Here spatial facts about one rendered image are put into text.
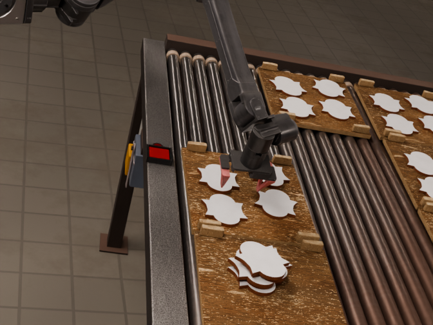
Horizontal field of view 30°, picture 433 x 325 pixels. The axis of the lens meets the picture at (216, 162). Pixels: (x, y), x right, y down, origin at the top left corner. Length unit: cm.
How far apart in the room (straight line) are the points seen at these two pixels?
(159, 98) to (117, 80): 215
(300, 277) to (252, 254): 15
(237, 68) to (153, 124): 62
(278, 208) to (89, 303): 119
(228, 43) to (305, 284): 62
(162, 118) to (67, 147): 156
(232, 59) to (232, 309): 60
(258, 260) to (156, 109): 86
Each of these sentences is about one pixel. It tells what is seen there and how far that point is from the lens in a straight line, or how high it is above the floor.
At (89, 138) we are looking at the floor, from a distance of 421.
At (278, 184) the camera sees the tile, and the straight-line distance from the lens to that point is 234.
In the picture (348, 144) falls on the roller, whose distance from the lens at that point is 277.
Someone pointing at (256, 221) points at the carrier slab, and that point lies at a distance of 217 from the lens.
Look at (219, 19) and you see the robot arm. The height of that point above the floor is 142.
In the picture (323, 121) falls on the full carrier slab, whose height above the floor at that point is 94.
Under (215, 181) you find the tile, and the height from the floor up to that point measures 95.
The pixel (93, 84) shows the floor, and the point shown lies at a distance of 475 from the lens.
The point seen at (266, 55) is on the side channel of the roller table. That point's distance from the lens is 317.
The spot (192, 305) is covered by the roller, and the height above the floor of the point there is 91.
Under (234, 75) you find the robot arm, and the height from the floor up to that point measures 133.
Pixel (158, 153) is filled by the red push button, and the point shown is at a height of 93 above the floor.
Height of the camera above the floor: 213
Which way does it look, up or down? 30 degrees down
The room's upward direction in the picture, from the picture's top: 15 degrees clockwise
